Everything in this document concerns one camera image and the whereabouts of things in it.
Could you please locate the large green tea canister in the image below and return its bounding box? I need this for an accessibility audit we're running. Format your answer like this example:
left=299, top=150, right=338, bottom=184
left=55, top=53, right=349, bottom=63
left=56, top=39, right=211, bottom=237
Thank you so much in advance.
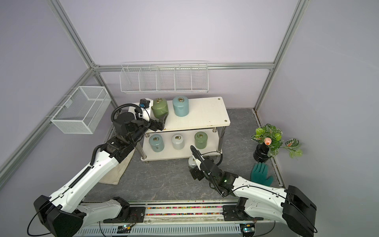
left=152, top=97, right=169, bottom=119

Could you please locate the large white tea canister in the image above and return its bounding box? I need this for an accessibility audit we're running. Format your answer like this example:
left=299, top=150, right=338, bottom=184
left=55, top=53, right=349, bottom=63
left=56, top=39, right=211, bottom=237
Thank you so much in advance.
left=188, top=156, right=197, bottom=169

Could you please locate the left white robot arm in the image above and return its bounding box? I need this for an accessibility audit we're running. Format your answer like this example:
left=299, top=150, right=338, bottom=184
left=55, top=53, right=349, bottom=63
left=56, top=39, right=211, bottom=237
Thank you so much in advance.
left=34, top=99, right=169, bottom=237

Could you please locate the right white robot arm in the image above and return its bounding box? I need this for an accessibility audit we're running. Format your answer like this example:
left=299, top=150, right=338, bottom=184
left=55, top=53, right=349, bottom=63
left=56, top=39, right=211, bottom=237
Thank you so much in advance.
left=190, top=146, right=318, bottom=237

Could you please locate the small green tea canister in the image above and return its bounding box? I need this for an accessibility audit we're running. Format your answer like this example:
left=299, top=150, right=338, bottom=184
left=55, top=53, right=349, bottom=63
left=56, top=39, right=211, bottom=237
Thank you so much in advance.
left=194, top=131, right=208, bottom=149

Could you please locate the small blue tea canister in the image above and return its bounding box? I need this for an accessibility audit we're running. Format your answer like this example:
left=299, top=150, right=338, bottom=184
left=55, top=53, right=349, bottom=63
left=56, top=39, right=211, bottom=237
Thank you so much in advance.
left=149, top=134, right=165, bottom=153

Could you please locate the small white tea canister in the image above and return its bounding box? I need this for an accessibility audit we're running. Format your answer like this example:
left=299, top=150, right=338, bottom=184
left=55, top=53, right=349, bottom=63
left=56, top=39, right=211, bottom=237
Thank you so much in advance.
left=171, top=134, right=185, bottom=150

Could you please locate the white two-tier shelf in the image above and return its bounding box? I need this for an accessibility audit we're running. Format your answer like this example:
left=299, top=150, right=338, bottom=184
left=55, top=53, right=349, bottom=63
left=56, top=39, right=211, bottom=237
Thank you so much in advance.
left=137, top=97, right=231, bottom=162

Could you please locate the green rubber glove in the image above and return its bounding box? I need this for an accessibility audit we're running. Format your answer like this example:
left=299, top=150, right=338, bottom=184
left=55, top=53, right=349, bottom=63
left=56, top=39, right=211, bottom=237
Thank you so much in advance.
left=250, top=163, right=273, bottom=187

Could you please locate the beige work glove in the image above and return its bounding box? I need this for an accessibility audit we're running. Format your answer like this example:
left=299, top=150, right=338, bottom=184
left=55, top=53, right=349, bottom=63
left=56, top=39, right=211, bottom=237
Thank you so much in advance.
left=99, top=149, right=135, bottom=185

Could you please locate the artificial plant in black pot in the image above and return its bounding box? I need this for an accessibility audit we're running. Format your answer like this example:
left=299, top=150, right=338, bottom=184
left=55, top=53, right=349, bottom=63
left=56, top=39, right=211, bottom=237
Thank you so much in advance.
left=251, top=123, right=303, bottom=163

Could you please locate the long white wire basket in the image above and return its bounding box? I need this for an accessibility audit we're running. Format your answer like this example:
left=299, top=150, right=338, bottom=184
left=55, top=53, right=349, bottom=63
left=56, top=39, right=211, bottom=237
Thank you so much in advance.
left=119, top=61, right=209, bottom=93

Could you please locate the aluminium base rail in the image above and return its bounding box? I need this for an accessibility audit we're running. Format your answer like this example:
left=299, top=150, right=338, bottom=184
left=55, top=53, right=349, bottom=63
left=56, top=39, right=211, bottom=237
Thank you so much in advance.
left=74, top=200, right=296, bottom=237

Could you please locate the white mesh wall basket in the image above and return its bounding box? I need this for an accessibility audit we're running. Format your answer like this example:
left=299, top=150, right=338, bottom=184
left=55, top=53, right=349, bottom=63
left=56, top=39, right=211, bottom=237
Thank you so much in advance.
left=50, top=86, right=111, bottom=134

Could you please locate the aluminium cage frame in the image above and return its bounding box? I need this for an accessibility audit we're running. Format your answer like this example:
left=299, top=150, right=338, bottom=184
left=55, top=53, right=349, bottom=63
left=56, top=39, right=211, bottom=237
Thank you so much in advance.
left=0, top=0, right=311, bottom=190

